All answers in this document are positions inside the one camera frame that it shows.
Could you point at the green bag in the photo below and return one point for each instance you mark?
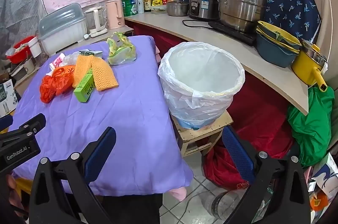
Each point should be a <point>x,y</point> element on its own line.
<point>311,123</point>

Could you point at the green cardboard box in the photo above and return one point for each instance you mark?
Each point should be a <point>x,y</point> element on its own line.
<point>83,89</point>

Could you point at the steel rice cooker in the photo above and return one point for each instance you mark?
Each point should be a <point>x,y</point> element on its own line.
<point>204,5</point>

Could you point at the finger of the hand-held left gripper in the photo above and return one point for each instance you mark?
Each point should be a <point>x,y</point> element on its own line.
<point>29,127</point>
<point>5,123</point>

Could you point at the black induction cooker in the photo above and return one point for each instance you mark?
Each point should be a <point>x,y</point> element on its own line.
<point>232,34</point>

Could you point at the printed paper bag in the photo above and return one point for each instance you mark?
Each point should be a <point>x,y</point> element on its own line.
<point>323,176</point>

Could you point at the yellow packets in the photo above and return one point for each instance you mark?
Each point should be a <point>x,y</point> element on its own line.
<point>158,1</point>

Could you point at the pink kettle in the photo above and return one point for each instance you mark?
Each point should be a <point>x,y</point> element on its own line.
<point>115,14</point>

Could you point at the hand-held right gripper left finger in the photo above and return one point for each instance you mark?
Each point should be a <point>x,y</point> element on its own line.
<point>101,152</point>

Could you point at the red basin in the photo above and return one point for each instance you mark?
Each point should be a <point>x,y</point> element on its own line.
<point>15,56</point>

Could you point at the white blender cup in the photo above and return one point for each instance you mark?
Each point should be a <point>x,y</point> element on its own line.
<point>34,46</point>

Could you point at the wooden stool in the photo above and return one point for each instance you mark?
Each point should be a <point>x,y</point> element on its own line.
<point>195,134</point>

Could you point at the grey plastic sheet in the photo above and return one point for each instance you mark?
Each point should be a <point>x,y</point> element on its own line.
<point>18,7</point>

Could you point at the sauce bottle with white label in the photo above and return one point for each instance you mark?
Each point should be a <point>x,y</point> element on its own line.
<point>147,3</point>

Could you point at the white dish rack with lid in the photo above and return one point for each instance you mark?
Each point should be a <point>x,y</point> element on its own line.
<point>60,34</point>

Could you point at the person's left hand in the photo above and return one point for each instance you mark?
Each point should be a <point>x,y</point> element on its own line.
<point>15,195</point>

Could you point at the green can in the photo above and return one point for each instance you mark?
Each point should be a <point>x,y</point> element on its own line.
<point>129,7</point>

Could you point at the purple blanket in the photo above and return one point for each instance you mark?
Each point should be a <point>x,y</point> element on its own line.
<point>118,113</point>

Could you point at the yellow bag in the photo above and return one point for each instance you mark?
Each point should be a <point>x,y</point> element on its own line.
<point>23,184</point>

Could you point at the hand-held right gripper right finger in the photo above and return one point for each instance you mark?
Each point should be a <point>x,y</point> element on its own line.
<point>237,155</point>

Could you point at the clear food container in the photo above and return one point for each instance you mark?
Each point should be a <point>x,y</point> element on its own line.
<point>159,10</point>

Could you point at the red bag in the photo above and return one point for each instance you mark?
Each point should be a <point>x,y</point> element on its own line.
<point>219,168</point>

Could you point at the orange plastic bag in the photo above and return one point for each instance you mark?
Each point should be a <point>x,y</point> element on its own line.
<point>52,84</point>

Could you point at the grey container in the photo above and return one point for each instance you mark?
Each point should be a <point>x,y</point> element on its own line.
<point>22,71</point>

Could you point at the printed cardboard box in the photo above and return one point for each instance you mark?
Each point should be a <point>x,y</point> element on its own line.
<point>6,97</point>

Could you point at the small steel pot with lid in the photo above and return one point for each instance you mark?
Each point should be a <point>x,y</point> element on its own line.
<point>177,9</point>

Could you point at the large steel steamer pot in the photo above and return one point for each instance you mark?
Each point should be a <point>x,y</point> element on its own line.
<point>243,5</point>

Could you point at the clear plastic bottle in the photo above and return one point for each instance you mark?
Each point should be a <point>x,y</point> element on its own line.
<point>224,204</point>

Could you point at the white plug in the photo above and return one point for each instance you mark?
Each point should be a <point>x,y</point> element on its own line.
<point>86,36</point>

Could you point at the red cloth curtain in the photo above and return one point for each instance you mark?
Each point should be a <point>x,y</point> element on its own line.
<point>253,113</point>

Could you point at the yellow-green plastic bag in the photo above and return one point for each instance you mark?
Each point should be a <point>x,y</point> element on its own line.
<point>120,51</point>

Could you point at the clear plastic bag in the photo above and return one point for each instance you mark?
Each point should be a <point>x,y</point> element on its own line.
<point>70,59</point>

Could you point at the white-lined trash bin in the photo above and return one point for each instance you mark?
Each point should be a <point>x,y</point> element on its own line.
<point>200,97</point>

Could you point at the orange foam fruit net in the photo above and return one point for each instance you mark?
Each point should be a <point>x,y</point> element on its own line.
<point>103,73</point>
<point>80,68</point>

